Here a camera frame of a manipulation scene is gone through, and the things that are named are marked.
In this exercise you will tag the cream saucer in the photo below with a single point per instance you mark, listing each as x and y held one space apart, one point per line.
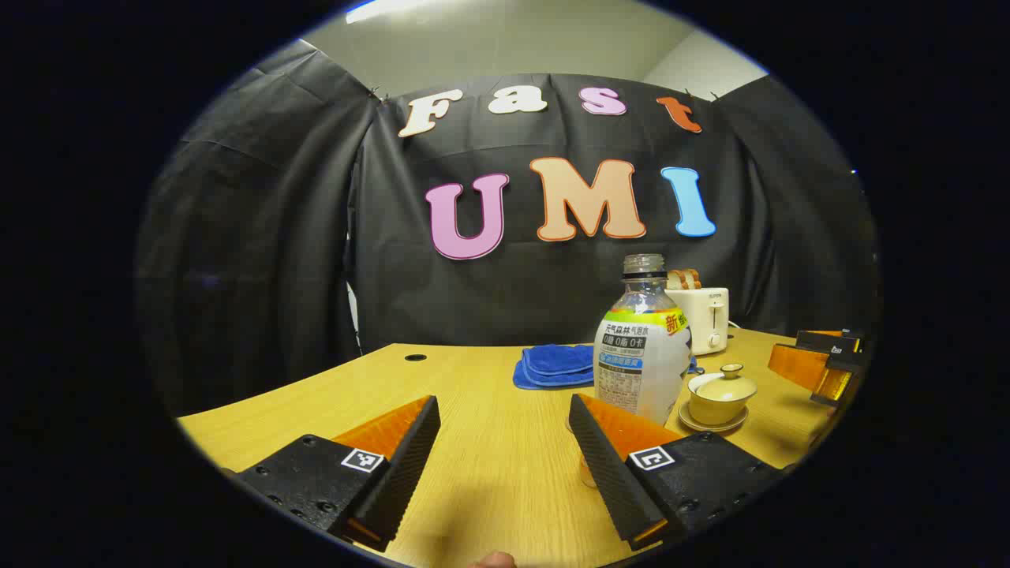
738 426

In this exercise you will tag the cream teacup lid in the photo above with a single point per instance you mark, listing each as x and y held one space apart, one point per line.
726 386

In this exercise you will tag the white toaster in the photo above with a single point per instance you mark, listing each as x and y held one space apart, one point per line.
706 319

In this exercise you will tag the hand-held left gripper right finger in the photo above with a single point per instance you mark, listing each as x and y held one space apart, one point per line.
611 481

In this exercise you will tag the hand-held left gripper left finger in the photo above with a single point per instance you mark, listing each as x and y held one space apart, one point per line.
402 473

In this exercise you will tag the cream teacup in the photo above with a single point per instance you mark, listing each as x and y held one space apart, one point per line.
714 412

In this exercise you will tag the blue folded towel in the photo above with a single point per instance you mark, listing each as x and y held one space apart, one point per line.
552 367

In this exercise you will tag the toast slice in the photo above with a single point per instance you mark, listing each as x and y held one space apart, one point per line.
693 278
675 279

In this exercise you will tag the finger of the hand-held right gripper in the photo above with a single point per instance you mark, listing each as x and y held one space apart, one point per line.
821 341
797 364

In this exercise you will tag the clear plastic water bottle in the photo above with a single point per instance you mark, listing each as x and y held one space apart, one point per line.
639 363

